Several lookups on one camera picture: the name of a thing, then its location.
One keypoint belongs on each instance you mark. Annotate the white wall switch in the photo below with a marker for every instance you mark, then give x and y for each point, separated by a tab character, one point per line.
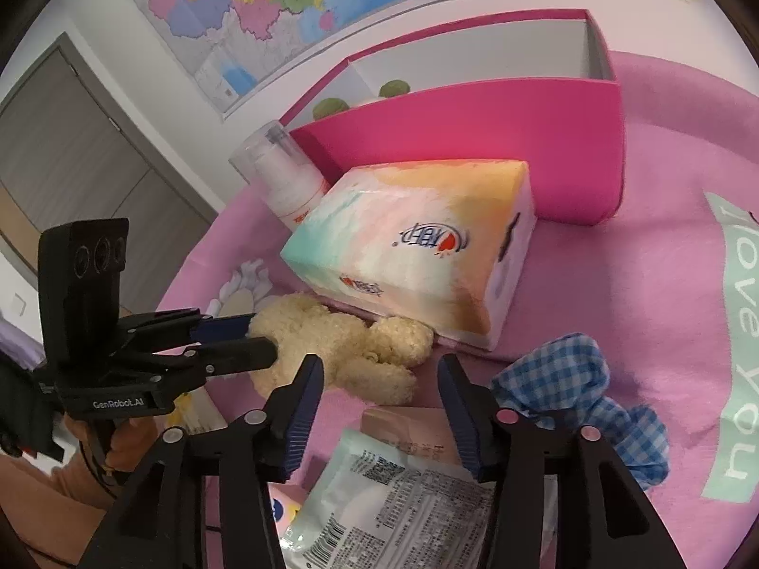
21	305

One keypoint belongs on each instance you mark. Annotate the person's left hand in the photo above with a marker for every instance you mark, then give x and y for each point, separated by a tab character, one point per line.
136	438

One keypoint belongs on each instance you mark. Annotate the white teal wipes packet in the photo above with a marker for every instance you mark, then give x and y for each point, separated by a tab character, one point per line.
385	504

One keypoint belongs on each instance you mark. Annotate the person's left forearm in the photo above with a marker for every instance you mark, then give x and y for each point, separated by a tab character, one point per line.
41	504

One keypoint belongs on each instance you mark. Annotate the pink printed blanket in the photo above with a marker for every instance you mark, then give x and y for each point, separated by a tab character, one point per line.
652	130

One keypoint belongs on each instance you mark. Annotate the purple cloth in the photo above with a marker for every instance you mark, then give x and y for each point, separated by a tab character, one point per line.
18	341

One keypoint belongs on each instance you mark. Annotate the wall map poster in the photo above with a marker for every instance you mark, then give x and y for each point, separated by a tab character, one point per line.
237	0

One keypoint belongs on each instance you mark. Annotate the green plush ball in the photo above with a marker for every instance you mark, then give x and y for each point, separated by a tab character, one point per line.
394	88
329	108

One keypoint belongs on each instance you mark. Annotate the cream teddy bear plush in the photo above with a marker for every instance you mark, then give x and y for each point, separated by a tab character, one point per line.
332	338

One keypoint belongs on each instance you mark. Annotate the pastel rainbow tissue pack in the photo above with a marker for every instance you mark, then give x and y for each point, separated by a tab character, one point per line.
415	237

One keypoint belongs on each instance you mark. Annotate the white pump bottle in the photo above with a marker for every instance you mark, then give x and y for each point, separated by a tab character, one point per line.
284	184

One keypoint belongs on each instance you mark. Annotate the pale pink packet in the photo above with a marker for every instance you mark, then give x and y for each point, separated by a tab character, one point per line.
403	432

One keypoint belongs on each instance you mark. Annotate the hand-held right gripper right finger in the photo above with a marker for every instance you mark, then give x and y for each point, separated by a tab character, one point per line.
456	415

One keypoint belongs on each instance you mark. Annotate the floral pink tissue pack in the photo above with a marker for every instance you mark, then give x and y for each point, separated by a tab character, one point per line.
281	510

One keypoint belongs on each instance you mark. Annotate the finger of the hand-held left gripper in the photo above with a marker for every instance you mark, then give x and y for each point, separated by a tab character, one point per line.
249	352
231	325

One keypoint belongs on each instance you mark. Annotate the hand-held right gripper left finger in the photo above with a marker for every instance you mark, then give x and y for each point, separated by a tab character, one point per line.
302	415

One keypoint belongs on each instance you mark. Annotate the grey brown door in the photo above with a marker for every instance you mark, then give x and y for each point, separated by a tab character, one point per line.
77	148

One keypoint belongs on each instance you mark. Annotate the pink storage box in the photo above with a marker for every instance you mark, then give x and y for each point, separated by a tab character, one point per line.
474	142

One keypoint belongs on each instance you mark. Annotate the black bag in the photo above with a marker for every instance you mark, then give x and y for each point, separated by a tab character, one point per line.
24	409

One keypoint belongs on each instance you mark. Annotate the blue gingham cloth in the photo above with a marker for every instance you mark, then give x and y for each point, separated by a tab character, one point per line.
563	367

